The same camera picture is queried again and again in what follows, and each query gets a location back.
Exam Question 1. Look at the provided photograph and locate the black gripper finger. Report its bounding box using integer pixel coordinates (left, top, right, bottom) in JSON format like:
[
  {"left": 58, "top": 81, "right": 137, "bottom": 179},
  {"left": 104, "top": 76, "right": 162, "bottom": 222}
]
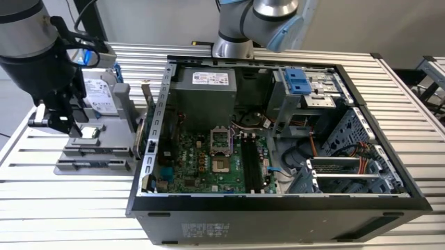
[
  {"left": 60, "top": 96, "right": 88, "bottom": 139},
  {"left": 27, "top": 104, "right": 76, "bottom": 136}
]

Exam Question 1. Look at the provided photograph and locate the hard disk in blue carrier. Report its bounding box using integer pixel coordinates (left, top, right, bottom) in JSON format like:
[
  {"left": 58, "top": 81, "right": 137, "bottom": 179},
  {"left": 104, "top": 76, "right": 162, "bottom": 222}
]
[{"left": 79, "top": 64, "right": 125, "bottom": 115}]

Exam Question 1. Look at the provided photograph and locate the blue expansion slot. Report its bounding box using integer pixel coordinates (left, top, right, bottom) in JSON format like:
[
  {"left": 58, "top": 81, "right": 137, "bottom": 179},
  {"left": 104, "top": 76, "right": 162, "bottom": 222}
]
[{"left": 159, "top": 168, "right": 175, "bottom": 182}]

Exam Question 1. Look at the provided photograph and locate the thin orange wire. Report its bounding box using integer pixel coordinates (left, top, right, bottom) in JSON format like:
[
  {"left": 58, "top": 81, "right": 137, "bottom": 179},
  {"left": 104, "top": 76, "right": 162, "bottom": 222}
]
[{"left": 308, "top": 132, "right": 318, "bottom": 157}]

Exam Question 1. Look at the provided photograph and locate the grey parts rack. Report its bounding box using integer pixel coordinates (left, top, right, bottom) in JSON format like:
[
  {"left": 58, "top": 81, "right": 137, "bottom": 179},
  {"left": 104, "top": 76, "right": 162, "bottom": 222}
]
[{"left": 54, "top": 83, "right": 147, "bottom": 176}]

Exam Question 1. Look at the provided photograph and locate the metal slat side table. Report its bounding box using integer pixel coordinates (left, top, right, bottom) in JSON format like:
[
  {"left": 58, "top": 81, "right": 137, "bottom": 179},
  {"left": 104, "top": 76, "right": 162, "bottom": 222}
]
[{"left": 416, "top": 55, "right": 445, "bottom": 115}]

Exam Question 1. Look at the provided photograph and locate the green graphics card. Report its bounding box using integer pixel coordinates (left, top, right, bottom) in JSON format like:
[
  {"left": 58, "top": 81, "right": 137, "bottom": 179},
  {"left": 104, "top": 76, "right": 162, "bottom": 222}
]
[{"left": 133, "top": 80, "right": 158, "bottom": 160}]

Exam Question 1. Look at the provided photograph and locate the short black camera cable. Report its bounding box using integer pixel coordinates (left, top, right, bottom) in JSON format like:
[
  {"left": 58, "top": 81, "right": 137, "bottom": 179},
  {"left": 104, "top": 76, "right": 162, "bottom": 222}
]
[{"left": 64, "top": 0, "right": 102, "bottom": 66}]

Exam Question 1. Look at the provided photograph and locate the grey power supply unit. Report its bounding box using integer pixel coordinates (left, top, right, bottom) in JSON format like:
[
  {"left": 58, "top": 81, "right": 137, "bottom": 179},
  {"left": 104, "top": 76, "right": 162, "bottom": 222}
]
[{"left": 169, "top": 67, "right": 238, "bottom": 131}]

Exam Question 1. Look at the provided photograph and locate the thin locking lever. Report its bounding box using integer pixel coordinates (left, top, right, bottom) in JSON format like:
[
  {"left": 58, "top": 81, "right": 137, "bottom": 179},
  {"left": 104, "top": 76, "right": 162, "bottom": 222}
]
[{"left": 229, "top": 128, "right": 238, "bottom": 157}]

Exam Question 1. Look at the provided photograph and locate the silver camera with blue light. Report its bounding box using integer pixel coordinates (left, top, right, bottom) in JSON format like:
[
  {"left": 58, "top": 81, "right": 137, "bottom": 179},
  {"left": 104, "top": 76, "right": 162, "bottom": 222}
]
[{"left": 78, "top": 39, "right": 118, "bottom": 69}]

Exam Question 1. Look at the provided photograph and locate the metal socket cover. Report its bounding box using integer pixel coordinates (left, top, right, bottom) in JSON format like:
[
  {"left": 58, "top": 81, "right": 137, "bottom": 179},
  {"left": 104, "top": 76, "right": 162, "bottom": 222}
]
[{"left": 210, "top": 126, "right": 234, "bottom": 155}]

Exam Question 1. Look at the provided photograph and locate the blue plastic drive latch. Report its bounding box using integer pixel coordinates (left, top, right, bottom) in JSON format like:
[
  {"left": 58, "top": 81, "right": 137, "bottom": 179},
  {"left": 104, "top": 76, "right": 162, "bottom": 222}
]
[{"left": 282, "top": 68, "right": 312, "bottom": 95}]

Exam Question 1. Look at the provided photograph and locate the black case fan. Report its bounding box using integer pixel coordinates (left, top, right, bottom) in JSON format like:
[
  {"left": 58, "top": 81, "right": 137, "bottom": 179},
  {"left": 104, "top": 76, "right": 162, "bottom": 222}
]
[{"left": 162, "top": 103, "right": 181, "bottom": 153}]

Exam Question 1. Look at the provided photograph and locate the black upright post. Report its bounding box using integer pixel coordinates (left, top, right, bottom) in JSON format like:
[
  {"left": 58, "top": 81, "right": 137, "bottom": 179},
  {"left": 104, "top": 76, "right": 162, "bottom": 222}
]
[{"left": 74, "top": 0, "right": 110, "bottom": 42}]

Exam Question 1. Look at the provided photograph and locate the black open PC case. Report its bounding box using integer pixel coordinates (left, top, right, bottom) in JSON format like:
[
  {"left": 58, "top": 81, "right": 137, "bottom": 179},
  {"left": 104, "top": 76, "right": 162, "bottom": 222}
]
[{"left": 125, "top": 54, "right": 435, "bottom": 246}]

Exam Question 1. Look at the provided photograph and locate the metal optical drive bay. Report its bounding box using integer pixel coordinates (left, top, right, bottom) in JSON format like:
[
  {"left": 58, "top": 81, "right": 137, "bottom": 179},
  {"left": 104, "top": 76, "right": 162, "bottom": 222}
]
[{"left": 270, "top": 66, "right": 345, "bottom": 110}]

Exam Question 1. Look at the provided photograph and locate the metal disk bay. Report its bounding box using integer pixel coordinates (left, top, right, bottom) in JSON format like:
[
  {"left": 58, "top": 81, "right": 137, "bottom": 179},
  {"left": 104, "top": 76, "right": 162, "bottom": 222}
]
[{"left": 288, "top": 145, "right": 409, "bottom": 195}]

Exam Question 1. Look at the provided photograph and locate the orange wire bundle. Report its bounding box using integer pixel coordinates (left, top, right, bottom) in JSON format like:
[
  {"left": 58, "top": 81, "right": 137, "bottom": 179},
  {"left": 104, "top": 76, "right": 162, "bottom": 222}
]
[{"left": 353, "top": 142, "right": 372, "bottom": 176}]

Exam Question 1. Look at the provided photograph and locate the green motherboard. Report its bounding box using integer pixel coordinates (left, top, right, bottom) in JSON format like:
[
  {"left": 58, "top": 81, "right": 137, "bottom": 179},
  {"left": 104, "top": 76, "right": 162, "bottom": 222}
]
[{"left": 155, "top": 129, "right": 280, "bottom": 195}]

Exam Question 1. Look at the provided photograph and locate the CPU socket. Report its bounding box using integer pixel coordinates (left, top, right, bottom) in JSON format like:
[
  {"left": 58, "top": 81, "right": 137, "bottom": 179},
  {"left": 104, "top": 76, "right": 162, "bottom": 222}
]
[{"left": 211, "top": 154, "right": 233, "bottom": 174}]

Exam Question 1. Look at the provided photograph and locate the silver CPU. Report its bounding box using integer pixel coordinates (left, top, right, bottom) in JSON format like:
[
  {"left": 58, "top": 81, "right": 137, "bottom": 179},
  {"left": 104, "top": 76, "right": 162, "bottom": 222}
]
[{"left": 80, "top": 127, "right": 102, "bottom": 139}]

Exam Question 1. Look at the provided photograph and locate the round CPU cooler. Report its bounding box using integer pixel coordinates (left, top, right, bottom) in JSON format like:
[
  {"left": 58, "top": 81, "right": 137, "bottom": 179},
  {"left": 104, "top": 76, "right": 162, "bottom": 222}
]
[{"left": 233, "top": 109, "right": 269, "bottom": 130}]

